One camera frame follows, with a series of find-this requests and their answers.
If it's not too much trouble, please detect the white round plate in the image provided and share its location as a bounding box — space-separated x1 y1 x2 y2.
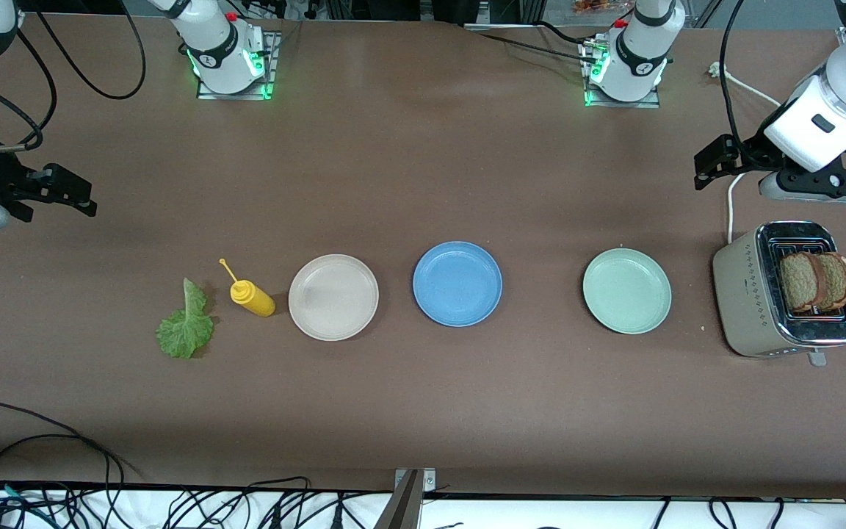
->
288 253 380 342

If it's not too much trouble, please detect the blue round plate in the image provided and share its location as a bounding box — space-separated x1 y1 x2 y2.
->
413 241 503 328

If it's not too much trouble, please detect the black base cable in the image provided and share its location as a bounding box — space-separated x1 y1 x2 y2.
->
476 31 600 63
537 21 600 46

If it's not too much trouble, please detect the small metal bracket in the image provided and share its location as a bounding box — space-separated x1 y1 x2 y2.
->
394 468 437 492

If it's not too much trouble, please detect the yellow mustard squeeze bottle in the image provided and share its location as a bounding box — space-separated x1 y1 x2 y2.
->
219 258 277 318

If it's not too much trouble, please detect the white toaster power cord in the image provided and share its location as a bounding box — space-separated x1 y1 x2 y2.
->
708 62 787 245

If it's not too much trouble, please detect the green round plate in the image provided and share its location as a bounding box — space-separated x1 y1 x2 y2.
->
582 248 673 335

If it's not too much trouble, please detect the brown bread slice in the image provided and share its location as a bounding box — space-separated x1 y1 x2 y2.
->
779 251 828 314
816 251 846 311

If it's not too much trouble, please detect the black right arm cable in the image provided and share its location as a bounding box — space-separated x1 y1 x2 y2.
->
19 0 148 101
0 33 58 153

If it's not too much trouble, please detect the grey camera post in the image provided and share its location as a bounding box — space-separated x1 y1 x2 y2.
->
372 470 424 529

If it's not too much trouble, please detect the beige chrome toaster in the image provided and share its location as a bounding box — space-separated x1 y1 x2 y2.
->
712 220 846 367

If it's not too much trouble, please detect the green lettuce leaf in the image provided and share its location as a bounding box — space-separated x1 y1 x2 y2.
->
156 277 215 360

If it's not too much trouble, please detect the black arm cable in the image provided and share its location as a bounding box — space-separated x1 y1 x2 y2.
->
19 0 148 101
0 33 58 153
719 0 751 148

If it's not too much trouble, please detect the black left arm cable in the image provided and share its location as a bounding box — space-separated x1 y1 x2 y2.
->
719 0 751 148

